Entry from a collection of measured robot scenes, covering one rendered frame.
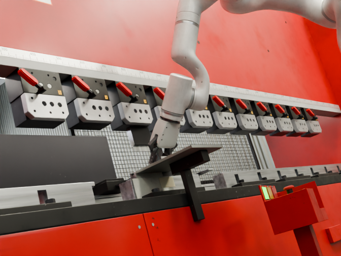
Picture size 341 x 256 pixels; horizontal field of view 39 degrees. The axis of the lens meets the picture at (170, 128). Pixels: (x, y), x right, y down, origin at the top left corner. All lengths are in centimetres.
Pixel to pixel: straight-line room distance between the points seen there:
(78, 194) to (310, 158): 255
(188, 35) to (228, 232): 72
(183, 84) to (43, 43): 48
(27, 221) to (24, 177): 85
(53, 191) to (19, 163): 65
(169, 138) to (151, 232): 38
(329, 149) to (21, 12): 263
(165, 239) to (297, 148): 244
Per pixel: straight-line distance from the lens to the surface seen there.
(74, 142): 230
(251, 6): 189
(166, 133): 170
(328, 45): 381
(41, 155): 216
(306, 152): 381
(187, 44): 174
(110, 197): 195
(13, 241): 120
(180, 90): 167
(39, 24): 170
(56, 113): 155
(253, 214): 197
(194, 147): 156
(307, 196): 174
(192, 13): 179
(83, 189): 152
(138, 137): 180
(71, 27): 179
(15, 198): 138
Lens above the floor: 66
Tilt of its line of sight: 15 degrees up
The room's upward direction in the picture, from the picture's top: 16 degrees counter-clockwise
